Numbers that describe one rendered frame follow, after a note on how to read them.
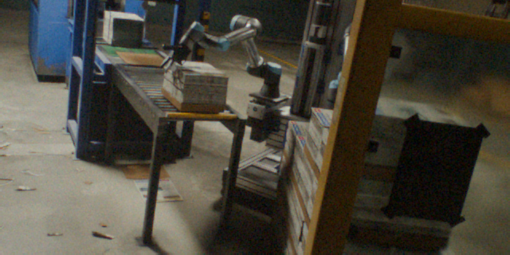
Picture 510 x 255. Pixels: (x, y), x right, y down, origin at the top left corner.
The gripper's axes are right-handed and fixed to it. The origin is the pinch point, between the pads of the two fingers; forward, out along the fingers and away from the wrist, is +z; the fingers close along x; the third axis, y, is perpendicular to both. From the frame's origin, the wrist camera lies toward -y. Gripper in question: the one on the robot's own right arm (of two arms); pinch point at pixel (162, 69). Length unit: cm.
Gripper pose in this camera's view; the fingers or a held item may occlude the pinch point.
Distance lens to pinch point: 321.3
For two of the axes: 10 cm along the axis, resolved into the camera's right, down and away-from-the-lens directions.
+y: 6.8, 5.1, 5.3
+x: -4.3, -3.1, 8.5
